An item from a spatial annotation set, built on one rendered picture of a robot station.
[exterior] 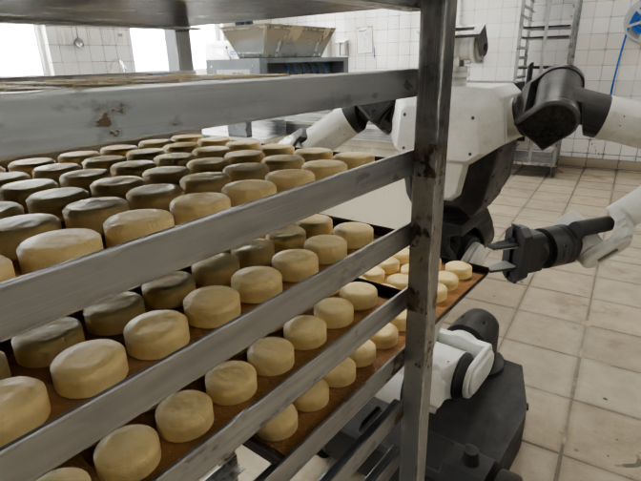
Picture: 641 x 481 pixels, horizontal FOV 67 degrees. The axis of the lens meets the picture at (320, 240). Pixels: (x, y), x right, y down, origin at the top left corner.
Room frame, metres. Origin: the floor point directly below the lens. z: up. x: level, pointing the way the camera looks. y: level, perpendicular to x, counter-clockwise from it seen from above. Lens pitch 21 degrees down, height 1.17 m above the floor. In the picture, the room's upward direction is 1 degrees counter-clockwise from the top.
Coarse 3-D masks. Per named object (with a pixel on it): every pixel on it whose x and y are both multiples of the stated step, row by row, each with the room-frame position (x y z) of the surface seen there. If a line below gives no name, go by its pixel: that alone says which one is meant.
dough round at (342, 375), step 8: (344, 360) 0.55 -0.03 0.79; (352, 360) 0.55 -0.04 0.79; (336, 368) 0.53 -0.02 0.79; (344, 368) 0.53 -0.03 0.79; (352, 368) 0.53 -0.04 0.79; (328, 376) 0.51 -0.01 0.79; (336, 376) 0.51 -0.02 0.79; (344, 376) 0.51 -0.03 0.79; (352, 376) 0.52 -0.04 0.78; (328, 384) 0.51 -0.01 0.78; (336, 384) 0.51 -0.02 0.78; (344, 384) 0.51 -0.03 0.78
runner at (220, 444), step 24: (384, 312) 0.52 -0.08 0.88; (360, 336) 0.48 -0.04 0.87; (312, 360) 0.41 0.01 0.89; (336, 360) 0.44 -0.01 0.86; (288, 384) 0.38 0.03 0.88; (312, 384) 0.41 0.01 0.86; (264, 408) 0.36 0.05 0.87; (216, 432) 0.31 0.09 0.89; (240, 432) 0.33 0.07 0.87; (192, 456) 0.29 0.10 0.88; (216, 456) 0.31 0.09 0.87; (168, 480) 0.27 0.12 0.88; (192, 480) 0.29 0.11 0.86
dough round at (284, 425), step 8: (288, 408) 0.45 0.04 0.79; (296, 408) 0.45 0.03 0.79; (280, 416) 0.44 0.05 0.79; (288, 416) 0.44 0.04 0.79; (296, 416) 0.44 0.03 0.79; (272, 424) 0.43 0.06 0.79; (280, 424) 0.43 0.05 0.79; (288, 424) 0.43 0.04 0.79; (296, 424) 0.44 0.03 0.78; (256, 432) 0.43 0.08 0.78; (264, 432) 0.42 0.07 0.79; (272, 432) 0.42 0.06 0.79; (280, 432) 0.42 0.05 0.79; (288, 432) 0.43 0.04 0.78; (272, 440) 0.42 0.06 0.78; (280, 440) 0.42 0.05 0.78
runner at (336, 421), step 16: (400, 352) 0.56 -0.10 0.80; (384, 368) 0.53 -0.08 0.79; (400, 368) 0.56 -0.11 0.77; (368, 384) 0.49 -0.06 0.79; (384, 384) 0.53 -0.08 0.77; (352, 400) 0.47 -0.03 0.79; (368, 400) 0.49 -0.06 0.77; (336, 416) 0.44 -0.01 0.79; (352, 416) 0.47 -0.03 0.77; (320, 432) 0.42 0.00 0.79; (336, 432) 0.44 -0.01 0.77; (304, 448) 0.40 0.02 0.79; (320, 448) 0.42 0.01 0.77; (272, 464) 0.39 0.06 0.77; (288, 464) 0.38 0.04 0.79; (304, 464) 0.40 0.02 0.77; (256, 480) 0.37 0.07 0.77; (272, 480) 0.36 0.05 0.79; (288, 480) 0.37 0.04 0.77
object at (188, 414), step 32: (352, 288) 0.58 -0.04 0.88; (320, 320) 0.50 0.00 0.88; (352, 320) 0.52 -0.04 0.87; (256, 352) 0.43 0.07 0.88; (288, 352) 0.43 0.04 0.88; (192, 384) 0.41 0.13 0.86; (224, 384) 0.38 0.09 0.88; (256, 384) 0.40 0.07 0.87; (160, 416) 0.34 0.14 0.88; (192, 416) 0.34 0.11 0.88; (224, 416) 0.36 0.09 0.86; (96, 448) 0.30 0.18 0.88; (128, 448) 0.30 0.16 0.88; (160, 448) 0.32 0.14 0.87; (192, 448) 0.32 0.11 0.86; (64, 480) 0.27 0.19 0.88; (96, 480) 0.29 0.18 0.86; (128, 480) 0.28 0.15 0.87
